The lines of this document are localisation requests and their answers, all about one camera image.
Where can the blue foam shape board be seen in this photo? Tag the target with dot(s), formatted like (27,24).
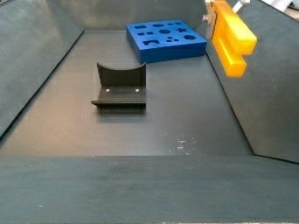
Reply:
(165,40)

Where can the black curved holder stand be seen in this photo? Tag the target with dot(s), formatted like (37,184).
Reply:
(122,86)

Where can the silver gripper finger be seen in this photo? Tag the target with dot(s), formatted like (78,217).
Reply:
(210,18)
(240,4)

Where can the yellow double-square block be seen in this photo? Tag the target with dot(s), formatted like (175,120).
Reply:
(234,40)

